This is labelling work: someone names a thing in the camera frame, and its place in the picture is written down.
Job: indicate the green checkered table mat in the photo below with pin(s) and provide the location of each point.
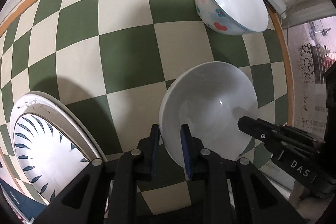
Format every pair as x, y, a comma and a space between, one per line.
111, 62

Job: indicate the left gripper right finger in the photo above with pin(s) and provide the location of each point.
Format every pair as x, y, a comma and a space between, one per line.
191, 147

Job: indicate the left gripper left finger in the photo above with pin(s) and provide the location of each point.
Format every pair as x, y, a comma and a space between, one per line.
150, 153

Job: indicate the plain white bowl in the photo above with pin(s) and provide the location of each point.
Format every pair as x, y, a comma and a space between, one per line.
210, 98

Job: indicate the blue leaf pattern plate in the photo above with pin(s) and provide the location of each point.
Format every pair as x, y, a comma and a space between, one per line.
47, 157

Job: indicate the floral white bowl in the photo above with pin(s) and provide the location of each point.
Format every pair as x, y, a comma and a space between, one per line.
233, 17

